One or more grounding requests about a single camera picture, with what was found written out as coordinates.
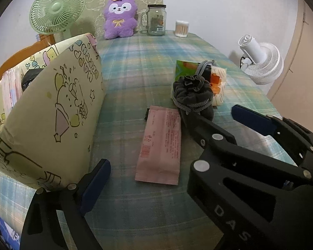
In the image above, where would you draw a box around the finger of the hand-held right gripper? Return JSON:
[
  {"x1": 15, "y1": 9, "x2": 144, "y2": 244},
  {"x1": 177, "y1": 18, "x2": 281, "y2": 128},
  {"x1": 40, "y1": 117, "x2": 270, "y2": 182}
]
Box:
[
  {"x1": 180, "y1": 112, "x2": 312, "y2": 250},
  {"x1": 232, "y1": 105, "x2": 313, "y2": 168}
]

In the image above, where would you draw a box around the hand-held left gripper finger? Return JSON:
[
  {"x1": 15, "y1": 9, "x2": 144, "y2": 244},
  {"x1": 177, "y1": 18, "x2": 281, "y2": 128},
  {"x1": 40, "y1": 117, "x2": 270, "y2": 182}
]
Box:
[{"x1": 20, "y1": 159, "x2": 111, "y2": 250}]

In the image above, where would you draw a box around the white orange tissue packet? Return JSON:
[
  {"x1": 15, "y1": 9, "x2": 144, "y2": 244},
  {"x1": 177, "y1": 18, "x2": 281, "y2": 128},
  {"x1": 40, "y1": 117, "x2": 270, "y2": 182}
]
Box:
[{"x1": 209, "y1": 65, "x2": 228, "y2": 107}]

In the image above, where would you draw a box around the pink paper packet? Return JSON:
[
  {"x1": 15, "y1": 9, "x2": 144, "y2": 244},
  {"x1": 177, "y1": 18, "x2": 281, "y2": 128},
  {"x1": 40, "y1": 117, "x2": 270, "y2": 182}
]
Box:
[{"x1": 135, "y1": 105, "x2": 182, "y2": 186}]

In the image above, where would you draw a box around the dark grey drawstring pouch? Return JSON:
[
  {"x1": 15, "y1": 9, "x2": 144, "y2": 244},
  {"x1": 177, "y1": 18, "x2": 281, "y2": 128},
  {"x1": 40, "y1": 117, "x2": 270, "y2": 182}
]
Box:
[{"x1": 172, "y1": 60, "x2": 217, "y2": 121}]

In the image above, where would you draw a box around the green packet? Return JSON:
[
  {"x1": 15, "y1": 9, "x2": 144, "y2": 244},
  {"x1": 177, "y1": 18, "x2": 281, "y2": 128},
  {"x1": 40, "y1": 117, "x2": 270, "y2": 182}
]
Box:
[{"x1": 170, "y1": 60, "x2": 202, "y2": 97}]

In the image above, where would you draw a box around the cartoon print storage box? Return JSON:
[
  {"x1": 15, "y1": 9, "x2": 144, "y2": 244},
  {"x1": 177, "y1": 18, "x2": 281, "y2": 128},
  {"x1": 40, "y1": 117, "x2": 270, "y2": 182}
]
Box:
[{"x1": 0, "y1": 33, "x2": 106, "y2": 192}]

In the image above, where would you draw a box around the black shiny bag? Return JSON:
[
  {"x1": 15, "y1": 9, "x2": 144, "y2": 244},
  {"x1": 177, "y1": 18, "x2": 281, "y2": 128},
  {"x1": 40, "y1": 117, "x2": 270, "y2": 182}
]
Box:
[{"x1": 20, "y1": 68, "x2": 43, "y2": 91}]

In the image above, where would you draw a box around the pink striped packet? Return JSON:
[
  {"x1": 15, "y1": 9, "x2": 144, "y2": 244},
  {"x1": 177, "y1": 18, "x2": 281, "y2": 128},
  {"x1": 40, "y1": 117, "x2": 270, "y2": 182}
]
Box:
[{"x1": 0, "y1": 68, "x2": 25, "y2": 112}]

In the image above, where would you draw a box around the white standing fan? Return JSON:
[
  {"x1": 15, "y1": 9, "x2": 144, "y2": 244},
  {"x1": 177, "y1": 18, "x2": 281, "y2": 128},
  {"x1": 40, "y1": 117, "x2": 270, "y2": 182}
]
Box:
[{"x1": 237, "y1": 34, "x2": 284, "y2": 85}]

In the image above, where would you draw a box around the blue printed cloth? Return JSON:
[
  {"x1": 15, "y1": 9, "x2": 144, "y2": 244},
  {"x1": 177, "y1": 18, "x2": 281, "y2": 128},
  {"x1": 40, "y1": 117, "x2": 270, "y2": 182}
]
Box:
[{"x1": 0, "y1": 215, "x2": 20, "y2": 244}]

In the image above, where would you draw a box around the cotton swab container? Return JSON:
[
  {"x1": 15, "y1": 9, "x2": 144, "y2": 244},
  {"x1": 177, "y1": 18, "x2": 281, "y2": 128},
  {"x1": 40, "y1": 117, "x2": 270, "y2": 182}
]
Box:
[{"x1": 175, "y1": 20, "x2": 190, "y2": 38}]

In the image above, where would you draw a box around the glass jar mug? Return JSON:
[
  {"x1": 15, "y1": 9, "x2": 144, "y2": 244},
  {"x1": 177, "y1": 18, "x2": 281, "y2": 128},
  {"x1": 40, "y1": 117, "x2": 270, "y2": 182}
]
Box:
[{"x1": 137, "y1": 4, "x2": 167, "y2": 36}]

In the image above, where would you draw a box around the purple plush toy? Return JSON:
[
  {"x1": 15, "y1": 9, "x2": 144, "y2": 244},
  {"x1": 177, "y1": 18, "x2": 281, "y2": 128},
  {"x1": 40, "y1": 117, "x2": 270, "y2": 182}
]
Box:
[{"x1": 103, "y1": 0, "x2": 139, "y2": 40}]

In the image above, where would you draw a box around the green desk fan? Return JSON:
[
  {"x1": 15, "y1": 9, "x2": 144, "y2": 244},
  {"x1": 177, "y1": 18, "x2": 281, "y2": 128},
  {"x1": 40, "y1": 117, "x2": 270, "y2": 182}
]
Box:
[{"x1": 29, "y1": 0, "x2": 87, "y2": 43}]

